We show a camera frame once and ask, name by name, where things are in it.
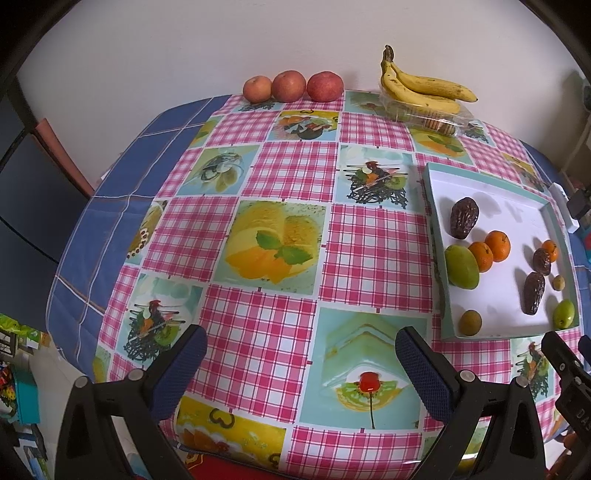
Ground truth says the white cardboard tray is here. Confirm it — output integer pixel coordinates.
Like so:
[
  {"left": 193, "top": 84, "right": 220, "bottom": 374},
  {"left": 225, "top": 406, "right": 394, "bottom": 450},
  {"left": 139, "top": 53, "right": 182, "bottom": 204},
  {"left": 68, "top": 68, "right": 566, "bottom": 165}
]
[{"left": 422, "top": 161, "right": 583, "bottom": 342}]

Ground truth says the dark blue cabinet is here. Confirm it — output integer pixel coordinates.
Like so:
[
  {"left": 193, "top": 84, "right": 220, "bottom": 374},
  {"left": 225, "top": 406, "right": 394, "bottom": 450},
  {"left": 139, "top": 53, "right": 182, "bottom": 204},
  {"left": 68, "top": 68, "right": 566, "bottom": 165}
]
[{"left": 0, "top": 106, "right": 90, "bottom": 319}]

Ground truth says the black cable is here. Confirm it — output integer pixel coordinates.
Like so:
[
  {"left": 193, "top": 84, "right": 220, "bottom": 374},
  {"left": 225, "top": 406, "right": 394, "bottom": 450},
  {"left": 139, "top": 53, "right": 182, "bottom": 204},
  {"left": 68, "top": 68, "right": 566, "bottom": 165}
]
[{"left": 0, "top": 215, "right": 61, "bottom": 264}]

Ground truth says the red apple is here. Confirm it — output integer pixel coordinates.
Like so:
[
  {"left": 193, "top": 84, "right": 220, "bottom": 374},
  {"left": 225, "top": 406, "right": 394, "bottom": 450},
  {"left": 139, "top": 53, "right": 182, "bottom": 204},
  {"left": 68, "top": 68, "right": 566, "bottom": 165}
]
[
  {"left": 307, "top": 71, "right": 345, "bottom": 102},
  {"left": 243, "top": 76, "right": 274, "bottom": 103},
  {"left": 271, "top": 70, "right": 308, "bottom": 103}
]

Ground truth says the round wrinkled brown date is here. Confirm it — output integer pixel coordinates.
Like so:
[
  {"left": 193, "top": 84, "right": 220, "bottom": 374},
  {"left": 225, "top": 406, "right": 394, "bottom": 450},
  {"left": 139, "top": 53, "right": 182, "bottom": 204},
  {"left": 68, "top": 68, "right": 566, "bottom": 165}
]
[{"left": 532, "top": 248, "right": 553, "bottom": 277}]

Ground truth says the round tan fruit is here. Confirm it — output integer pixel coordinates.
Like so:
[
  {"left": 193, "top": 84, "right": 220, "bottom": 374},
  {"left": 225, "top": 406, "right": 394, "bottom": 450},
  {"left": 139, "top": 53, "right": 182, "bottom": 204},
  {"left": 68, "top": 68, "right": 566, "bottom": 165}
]
[{"left": 458, "top": 309, "right": 483, "bottom": 337}]

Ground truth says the yellow banana bunch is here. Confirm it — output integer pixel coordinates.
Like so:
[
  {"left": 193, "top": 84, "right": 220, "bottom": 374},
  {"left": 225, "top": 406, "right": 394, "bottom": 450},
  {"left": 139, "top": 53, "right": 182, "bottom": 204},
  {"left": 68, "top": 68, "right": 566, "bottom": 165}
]
[{"left": 380, "top": 45, "right": 478, "bottom": 115}]

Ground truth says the blue checked cloth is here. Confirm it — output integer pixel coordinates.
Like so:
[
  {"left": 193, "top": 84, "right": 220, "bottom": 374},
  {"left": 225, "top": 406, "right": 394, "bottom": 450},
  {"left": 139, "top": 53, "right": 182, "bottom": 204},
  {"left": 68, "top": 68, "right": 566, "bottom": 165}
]
[{"left": 46, "top": 95, "right": 591, "bottom": 384}]

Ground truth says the clear plastic food container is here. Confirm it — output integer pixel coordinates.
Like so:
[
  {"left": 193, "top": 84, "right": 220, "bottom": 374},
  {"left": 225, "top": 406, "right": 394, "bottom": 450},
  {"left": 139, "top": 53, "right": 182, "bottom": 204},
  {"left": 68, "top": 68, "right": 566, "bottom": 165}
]
[{"left": 383, "top": 92, "right": 476, "bottom": 138}]

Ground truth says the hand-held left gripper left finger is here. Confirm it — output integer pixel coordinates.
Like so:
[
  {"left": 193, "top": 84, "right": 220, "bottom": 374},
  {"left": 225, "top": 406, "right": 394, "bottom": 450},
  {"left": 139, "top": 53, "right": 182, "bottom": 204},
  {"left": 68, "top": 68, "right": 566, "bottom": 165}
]
[{"left": 54, "top": 324, "right": 208, "bottom": 480}]

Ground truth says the pink checked printed tablecloth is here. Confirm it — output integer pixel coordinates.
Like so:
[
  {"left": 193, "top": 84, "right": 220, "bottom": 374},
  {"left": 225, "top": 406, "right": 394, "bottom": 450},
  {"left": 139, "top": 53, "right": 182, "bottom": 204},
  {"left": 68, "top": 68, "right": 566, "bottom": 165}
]
[{"left": 92, "top": 90, "right": 573, "bottom": 476}]

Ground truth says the large wrinkled brown date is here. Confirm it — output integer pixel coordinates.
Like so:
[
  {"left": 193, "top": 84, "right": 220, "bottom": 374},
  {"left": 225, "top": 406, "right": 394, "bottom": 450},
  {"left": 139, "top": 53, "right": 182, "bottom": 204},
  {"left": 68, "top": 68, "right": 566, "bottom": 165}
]
[{"left": 450, "top": 197, "right": 481, "bottom": 240}]

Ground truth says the white plastic device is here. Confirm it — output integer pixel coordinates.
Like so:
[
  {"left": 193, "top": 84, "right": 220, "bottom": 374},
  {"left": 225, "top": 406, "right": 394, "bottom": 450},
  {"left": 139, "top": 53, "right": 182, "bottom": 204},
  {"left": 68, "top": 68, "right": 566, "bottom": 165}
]
[{"left": 549, "top": 182, "right": 578, "bottom": 234}]

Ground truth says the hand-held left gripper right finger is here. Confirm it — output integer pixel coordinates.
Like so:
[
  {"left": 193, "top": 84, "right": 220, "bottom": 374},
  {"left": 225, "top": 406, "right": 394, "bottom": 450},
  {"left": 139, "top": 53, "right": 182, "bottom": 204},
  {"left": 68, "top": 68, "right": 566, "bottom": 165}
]
[{"left": 395, "top": 327, "right": 548, "bottom": 480}]

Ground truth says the large green jujube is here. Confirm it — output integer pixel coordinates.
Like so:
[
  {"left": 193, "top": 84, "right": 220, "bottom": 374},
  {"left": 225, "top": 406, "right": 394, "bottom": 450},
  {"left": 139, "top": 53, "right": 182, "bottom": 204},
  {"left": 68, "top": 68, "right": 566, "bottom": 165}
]
[{"left": 444, "top": 245, "right": 481, "bottom": 291}]

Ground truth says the black device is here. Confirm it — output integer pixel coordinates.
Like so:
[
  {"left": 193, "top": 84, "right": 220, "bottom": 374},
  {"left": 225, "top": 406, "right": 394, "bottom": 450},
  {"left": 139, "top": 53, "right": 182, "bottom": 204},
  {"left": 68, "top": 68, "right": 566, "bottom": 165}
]
[{"left": 567, "top": 187, "right": 591, "bottom": 220}]

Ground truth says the long wrinkled brown date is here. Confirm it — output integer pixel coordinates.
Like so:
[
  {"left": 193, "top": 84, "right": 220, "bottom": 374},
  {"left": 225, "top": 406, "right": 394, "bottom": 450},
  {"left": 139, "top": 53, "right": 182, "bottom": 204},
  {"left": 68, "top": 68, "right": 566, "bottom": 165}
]
[{"left": 522, "top": 272, "right": 546, "bottom": 316}]

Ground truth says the teal box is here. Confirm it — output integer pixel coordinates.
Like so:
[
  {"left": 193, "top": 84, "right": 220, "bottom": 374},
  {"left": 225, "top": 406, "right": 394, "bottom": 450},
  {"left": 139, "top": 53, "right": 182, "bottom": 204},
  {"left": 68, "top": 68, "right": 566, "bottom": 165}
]
[{"left": 11, "top": 367, "right": 42, "bottom": 423}]

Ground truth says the small green mango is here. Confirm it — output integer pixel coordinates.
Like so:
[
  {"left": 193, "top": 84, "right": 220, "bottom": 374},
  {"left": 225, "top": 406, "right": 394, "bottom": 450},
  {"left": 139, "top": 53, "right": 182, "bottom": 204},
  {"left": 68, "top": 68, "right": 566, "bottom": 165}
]
[{"left": 552, "top": 299, "right": 576, "bottom": 330}]

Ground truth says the green printed box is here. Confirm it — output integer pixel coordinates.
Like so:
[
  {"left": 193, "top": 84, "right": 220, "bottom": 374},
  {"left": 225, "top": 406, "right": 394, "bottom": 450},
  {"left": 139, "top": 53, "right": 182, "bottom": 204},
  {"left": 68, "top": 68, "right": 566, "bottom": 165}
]
[{"left": 0, "top": 314, "right": 51, "bottom": 352}]

